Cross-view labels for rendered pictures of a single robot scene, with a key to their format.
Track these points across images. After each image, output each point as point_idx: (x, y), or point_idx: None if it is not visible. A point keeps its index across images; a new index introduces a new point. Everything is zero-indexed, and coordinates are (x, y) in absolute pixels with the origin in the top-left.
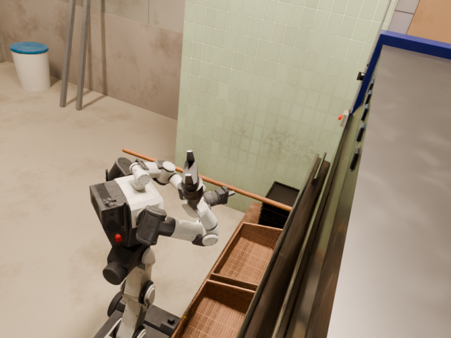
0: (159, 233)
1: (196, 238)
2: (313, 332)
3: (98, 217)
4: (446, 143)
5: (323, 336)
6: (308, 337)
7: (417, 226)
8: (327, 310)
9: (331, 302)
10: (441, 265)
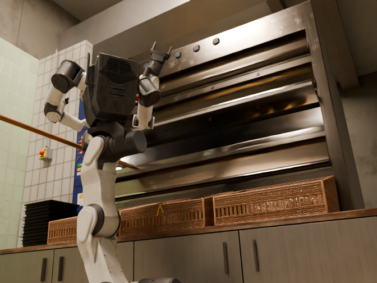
0: None
1: (152, 116)
2: (277, 26)
3: (124, 74)
4: None
5: (284, 12)
6: (275, 31)
7: None
8: (278, 16)
9: (278, 13)
10: None
